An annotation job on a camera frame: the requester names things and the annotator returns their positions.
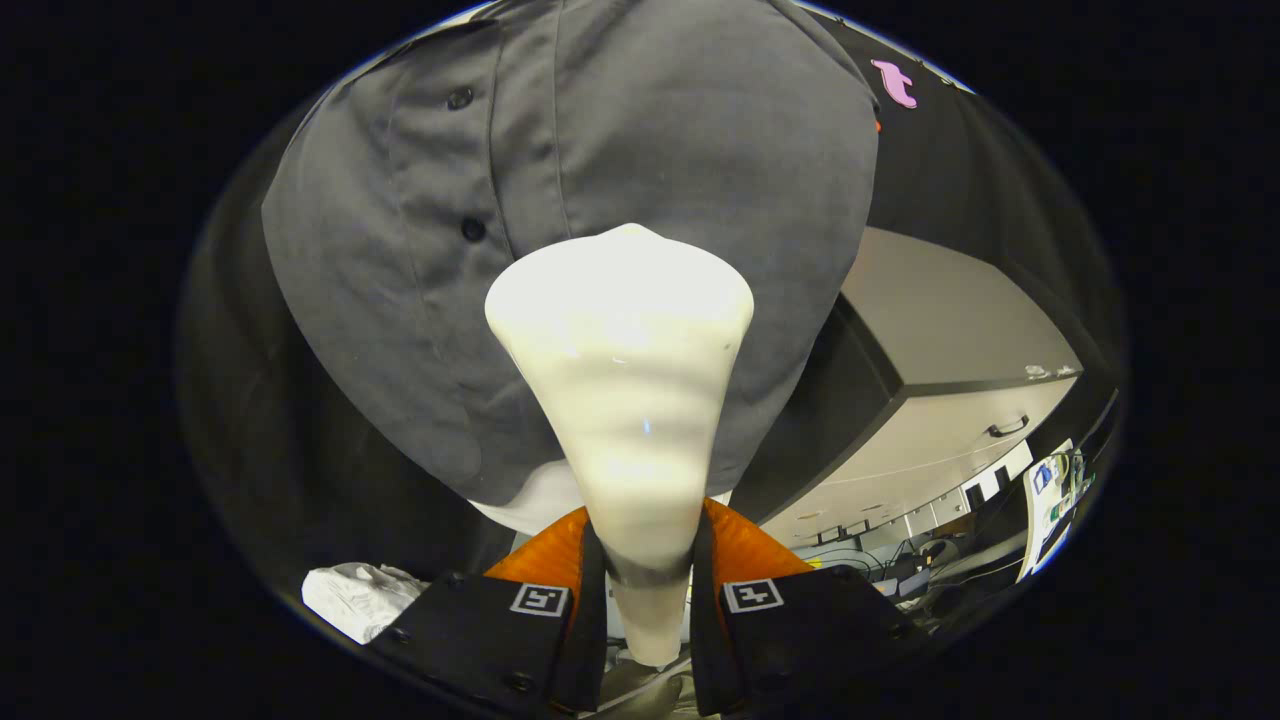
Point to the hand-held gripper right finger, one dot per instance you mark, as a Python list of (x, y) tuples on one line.
[(705, 650)]

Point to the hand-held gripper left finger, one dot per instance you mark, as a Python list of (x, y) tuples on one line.
[(593, 640)]

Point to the white garment steamer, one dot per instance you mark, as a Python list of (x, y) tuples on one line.
[(625, 350)]

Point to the grey button shirt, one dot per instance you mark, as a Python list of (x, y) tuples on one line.
[(650, 130)]

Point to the white mannequin torso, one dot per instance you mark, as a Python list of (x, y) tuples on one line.
[(545, 500)]

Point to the white crumpled cloth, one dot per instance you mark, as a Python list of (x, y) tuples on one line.
[(355, 600)]

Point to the grey cabinet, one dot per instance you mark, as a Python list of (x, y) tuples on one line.
[(950, 310)]

